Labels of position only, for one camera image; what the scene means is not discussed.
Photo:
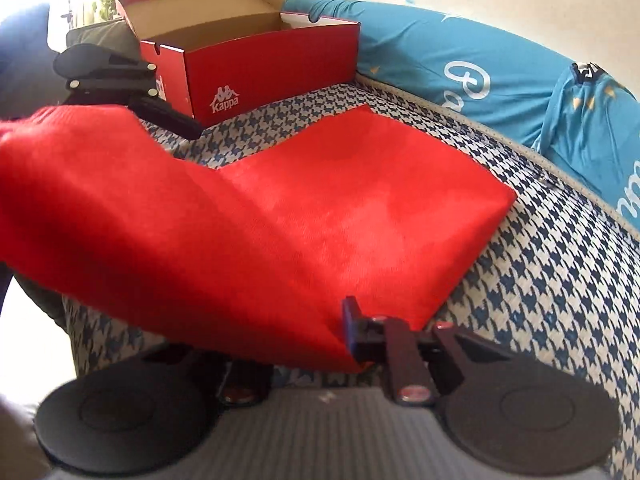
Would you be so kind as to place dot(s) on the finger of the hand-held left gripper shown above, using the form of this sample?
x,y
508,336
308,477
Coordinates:
x,y
170,120

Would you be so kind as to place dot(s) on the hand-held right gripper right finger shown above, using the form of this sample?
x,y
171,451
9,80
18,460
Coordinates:
x,y
352,337

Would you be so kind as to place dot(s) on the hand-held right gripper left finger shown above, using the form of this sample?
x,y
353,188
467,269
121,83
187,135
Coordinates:
x,y
240,380

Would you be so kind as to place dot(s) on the red shopping bag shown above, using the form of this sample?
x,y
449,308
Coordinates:
x,y
200,220

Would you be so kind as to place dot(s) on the grey cushion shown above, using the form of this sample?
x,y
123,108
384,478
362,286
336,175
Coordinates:
x,y
100,32

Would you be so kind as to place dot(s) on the red shoe box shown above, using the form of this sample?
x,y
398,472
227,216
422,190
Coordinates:
x,y
280,75

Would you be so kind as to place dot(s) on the houndstooth bed mattress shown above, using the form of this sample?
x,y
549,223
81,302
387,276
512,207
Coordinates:
x,y
550,285

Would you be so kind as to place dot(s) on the blue printed quilt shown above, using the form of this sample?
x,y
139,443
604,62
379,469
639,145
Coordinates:
x,y
450,45

